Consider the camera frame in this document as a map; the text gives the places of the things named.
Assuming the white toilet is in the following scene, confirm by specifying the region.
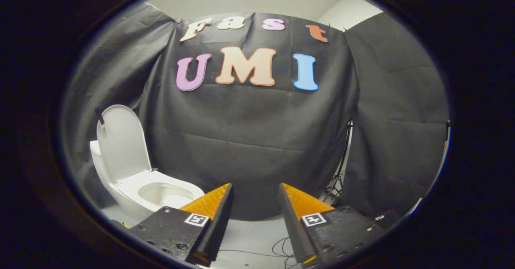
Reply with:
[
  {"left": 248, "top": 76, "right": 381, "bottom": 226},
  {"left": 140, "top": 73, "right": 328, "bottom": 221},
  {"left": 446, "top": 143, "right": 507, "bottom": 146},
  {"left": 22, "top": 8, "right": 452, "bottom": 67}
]
[{"left": 89, "top": 140, "right": 206, "bottom": 223}]

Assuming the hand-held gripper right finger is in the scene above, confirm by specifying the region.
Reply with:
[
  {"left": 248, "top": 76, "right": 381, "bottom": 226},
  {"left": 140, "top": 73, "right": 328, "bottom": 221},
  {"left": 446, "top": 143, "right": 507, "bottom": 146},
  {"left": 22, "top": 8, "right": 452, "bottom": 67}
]
[{"left": 278, "top": 183, "right": 385, "bottom": 267}]

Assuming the black tripod stand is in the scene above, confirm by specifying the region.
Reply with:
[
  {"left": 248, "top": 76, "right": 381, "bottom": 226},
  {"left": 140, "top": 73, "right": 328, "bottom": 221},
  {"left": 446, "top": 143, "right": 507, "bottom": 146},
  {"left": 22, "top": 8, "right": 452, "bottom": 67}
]
[{"left": 320, "top": 120, "right": 354, "bottom": 205}]

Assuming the white toilet lid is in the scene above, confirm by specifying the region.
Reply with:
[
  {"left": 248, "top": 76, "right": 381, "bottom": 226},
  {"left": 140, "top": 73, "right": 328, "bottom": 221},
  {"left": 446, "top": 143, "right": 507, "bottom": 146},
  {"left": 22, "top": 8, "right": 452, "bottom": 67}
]
[{"left": 96, "top": 104, "right": 152, "bottom": 183}]

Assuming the black backdrop cloth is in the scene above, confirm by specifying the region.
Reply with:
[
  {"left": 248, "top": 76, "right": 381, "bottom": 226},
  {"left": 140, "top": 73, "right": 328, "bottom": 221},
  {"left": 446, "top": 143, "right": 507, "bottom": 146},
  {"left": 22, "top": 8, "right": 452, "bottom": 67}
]
[{"left": 64, "top": 2, "right": 450, "bottom": 225}]

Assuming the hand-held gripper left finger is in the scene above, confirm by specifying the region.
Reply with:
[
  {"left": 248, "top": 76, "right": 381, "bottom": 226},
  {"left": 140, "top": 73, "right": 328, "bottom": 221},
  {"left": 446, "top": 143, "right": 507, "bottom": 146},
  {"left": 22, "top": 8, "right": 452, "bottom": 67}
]
[{"left": 129, "top": 183, "right": 235, "bottom": 267}]

